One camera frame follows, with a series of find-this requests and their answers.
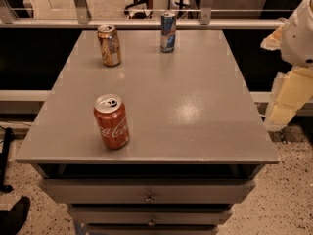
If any middle grey drawer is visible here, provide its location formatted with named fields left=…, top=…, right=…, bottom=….
left=69, top=207, right=233, bottom=225

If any black office chair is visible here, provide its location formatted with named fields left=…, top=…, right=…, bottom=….
left=124, top=0, right=153, bottom=19

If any black stand leg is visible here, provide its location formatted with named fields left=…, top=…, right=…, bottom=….
left=0, top=127, right=15, bottom=193

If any top grey drawer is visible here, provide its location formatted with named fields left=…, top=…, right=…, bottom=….
left=40, top=179, right=255, bottom=204

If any metal drawer knob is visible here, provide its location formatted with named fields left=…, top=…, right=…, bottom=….
left=144, top=192, right=155, bottom=204
left=147, top=217, right=156, bottom=227

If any orange soda can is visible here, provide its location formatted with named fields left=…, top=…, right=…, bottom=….
left=97, top=24, right=121, bottom=67

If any metal middle drawer knob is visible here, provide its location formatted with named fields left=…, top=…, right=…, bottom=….
left=147, top=217, right=156, bottom=227

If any grey metal railing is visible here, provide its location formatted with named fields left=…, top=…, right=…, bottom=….
left=1, top=0, right=285, bottom=29

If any red coca-cola can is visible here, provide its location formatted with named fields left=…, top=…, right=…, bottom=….
left=94, top=94, right=130, bottom=150

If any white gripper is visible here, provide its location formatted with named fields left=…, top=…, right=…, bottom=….
left=260, top=0, right=313, bottom=132

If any grey drawer cabinet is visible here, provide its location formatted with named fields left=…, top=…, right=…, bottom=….
left=18, top=30, right=278, bottom=235

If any blue redbull can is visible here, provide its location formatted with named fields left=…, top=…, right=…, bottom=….
left=160, top=12, right=176, bottom=53

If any metal top drawer knob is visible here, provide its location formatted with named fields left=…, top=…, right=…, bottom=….
left=144, top=192, right=155, bottom=204

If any grey drawer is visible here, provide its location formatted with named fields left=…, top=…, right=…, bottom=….
left=69, top=207, right=233, bottom=225
left=40, top=179, right=255, bottom=204

